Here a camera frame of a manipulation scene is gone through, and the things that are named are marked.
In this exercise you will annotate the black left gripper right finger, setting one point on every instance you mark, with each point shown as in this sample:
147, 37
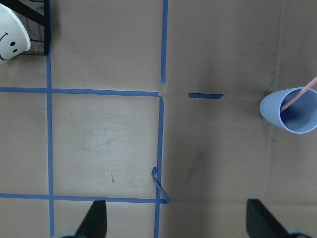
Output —
260, 223

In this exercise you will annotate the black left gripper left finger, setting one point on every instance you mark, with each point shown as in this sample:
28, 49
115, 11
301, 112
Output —
94, 224

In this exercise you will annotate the light blue plastic cup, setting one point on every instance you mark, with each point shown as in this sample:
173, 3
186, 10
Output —
299, 118

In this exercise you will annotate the pink chopstick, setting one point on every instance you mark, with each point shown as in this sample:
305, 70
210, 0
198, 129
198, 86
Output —
299, 94

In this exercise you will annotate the white smiley mug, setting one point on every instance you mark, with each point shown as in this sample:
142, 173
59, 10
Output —
14, 38

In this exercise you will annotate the black wire mug rack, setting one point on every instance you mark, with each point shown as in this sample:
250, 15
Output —
35, 16

